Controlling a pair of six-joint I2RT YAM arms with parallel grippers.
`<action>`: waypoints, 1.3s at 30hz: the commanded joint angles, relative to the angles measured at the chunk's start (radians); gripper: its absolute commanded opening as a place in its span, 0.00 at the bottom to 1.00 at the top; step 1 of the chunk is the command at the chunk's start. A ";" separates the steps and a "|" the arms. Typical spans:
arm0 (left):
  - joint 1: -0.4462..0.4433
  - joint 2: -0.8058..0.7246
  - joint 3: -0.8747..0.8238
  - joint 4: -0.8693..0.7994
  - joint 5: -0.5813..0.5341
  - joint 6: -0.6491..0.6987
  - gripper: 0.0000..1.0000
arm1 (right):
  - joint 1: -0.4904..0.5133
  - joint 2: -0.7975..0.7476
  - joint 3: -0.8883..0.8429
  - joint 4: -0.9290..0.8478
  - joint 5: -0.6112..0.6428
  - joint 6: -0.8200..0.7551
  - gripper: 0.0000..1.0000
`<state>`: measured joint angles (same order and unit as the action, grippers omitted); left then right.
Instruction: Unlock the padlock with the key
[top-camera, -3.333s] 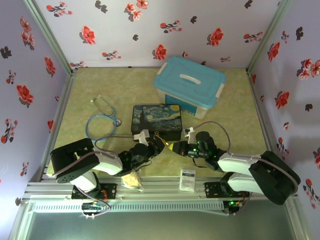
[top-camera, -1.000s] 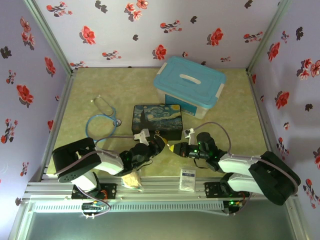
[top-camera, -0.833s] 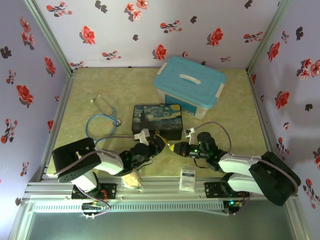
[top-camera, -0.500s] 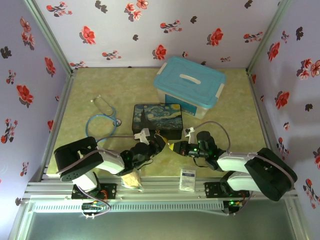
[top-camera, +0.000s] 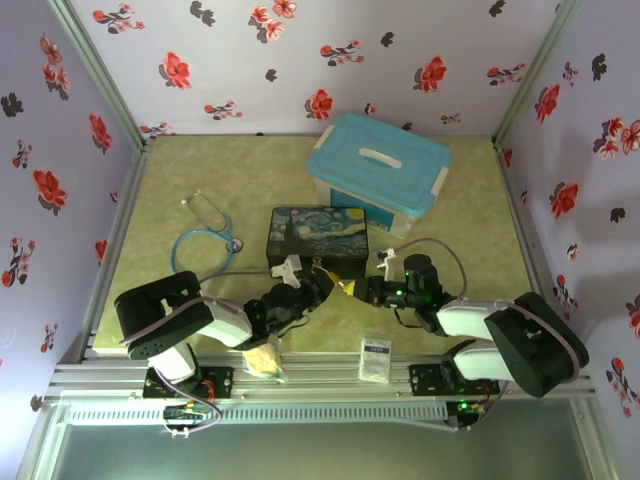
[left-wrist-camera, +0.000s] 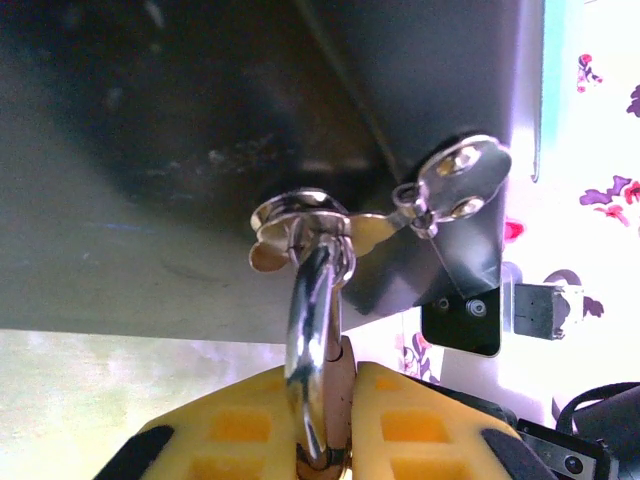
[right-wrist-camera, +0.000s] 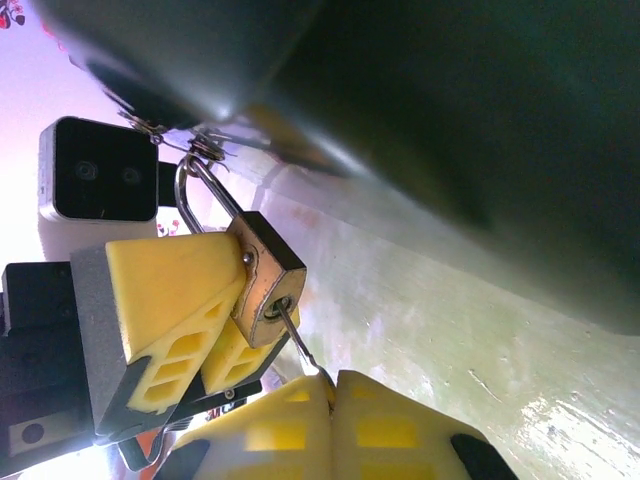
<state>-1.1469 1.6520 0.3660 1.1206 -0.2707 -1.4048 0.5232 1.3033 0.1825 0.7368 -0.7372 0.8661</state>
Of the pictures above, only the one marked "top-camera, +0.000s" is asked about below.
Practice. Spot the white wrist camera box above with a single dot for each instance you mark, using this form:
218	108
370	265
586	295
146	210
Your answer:
386	262
287	270

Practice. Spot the blue stethoscope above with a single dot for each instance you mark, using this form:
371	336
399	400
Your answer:
235	245

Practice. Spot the aluminium frame post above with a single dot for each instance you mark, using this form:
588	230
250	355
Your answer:
535	75
95	70

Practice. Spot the starry night print tin box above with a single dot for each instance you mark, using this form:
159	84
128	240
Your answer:
320	235

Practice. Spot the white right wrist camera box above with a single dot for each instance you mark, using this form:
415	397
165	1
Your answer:
386	262

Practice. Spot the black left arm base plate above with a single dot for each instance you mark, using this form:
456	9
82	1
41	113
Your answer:
222	382

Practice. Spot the aluminium frame rail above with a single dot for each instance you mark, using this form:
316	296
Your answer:
320	380

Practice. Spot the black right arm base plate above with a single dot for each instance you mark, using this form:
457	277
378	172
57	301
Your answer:
425	380

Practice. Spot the white zip sachet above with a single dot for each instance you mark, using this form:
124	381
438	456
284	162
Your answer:
375	360

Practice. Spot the blue lidded plastic storage box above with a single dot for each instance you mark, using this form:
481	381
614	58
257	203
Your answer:
377	165

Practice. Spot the plastic bag of cotton balls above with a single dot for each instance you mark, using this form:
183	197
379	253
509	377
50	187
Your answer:
262	362

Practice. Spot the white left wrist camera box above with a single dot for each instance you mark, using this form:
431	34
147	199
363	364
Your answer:
287	270

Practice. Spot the brass padlock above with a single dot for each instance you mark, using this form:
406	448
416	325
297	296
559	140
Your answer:
349	289

